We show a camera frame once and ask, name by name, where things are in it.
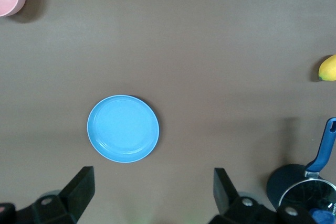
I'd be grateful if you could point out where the dark blue saucepan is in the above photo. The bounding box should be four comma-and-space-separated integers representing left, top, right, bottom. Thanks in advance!
266, 117, 336, 224

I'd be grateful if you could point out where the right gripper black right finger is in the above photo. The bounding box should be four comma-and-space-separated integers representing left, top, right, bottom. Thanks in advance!
208, 167, 278, 224

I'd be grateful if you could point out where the blue plate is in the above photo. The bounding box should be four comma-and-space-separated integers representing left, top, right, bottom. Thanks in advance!
87, 94, 160, 164

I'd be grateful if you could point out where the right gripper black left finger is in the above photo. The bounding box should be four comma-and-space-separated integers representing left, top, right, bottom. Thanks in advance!
14, 166, 95, 224

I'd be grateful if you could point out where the yellow lemon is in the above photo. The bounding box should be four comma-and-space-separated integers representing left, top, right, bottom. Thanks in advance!
318, 54, 336, 81

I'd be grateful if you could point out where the glass lid blue knob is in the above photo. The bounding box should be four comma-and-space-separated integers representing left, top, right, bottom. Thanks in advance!
278, 177, 336, 224

